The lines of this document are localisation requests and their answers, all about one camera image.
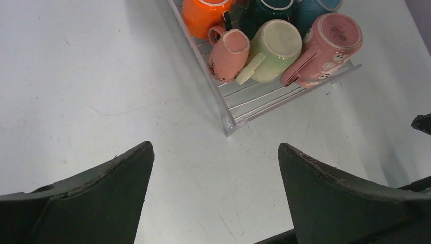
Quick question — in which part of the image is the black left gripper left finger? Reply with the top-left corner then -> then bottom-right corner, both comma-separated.
1,141 -> 155,243

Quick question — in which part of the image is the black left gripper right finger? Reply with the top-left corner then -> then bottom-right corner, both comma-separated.
278,143 -> 430,243

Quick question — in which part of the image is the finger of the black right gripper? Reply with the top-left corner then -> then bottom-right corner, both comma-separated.
411,114 -> 431,135

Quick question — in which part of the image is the pink patterned mug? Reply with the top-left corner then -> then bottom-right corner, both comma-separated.
280,13 -> 363,89

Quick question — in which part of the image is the light blue mug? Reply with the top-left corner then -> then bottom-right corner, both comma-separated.
293,0 -> 343,38

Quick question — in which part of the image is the light green mug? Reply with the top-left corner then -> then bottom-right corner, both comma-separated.
235,19 -> 303,85

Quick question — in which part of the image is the clear acrylic dish rack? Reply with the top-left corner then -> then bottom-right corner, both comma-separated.
169,1 -> 362,136

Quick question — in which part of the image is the small salmon pink mug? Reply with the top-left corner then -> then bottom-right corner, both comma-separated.
207,26 -> 250,83

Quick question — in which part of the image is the dark teal mug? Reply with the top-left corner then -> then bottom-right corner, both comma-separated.
239,0 -> 296,41

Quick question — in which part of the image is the orange mug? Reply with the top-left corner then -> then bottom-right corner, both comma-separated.
182,0 -> 233,39

